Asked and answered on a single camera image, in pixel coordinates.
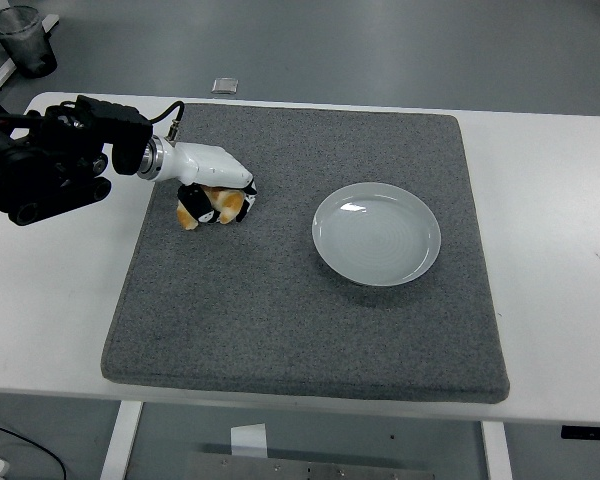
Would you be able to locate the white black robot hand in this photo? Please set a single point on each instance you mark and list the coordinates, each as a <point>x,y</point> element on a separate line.
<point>205,162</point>

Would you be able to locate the golden croissant bread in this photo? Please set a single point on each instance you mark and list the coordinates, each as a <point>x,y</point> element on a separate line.
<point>230,200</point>

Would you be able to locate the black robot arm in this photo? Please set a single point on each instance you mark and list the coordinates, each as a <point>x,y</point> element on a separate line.
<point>40,165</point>

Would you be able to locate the round grey plate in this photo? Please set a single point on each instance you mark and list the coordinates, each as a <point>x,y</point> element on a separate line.
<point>375,235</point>

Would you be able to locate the grey metal plate with screws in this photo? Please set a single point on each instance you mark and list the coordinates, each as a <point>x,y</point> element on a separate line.
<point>305,470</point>

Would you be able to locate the square metal floor socket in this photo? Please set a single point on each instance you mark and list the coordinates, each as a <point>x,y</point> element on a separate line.
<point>225,85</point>

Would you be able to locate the grey felt mat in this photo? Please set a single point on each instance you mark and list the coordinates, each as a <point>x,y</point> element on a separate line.
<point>260,310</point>

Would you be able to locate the mesh bin with black bag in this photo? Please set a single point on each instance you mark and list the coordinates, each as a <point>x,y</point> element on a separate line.
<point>27,50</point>

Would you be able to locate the white floor foot bar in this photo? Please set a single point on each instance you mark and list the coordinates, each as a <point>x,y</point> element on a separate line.
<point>0,75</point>

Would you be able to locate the white tape piece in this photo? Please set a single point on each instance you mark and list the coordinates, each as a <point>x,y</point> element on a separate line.
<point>249,440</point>

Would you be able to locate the white table leg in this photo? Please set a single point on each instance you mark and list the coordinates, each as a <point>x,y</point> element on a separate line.
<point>497,450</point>
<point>120,440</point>

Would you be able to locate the black table control panel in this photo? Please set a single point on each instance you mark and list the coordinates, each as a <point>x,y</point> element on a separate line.
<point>590,433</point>

